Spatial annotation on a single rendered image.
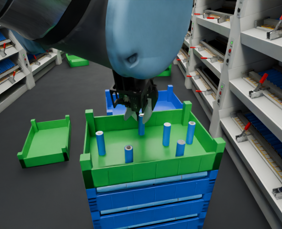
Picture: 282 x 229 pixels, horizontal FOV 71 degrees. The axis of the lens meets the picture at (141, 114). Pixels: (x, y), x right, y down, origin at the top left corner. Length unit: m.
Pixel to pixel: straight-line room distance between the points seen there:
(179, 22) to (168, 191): 0.40
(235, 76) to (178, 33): 0.82
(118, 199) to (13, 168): 0.68
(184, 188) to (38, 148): 0.81
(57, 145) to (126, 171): 0.73
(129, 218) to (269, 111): 0.54
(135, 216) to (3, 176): 0.68
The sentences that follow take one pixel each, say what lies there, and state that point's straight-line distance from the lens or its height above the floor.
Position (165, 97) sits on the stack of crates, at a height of 0.26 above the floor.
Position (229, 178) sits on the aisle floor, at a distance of 0.96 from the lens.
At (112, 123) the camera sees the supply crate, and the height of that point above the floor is 0.35.
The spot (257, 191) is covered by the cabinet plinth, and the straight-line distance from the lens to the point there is 0.91.
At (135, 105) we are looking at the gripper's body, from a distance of 0.42.
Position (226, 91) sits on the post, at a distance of 1.00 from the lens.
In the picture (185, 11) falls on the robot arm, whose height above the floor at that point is 0.65.
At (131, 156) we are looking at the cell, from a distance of 0.43.
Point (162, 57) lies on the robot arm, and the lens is 0.16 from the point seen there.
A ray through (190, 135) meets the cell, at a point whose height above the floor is 0.35.
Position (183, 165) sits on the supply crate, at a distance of 0.45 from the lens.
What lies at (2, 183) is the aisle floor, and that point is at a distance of 1.04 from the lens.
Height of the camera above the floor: 0.66
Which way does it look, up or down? 31 degrees down
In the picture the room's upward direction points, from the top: straight up
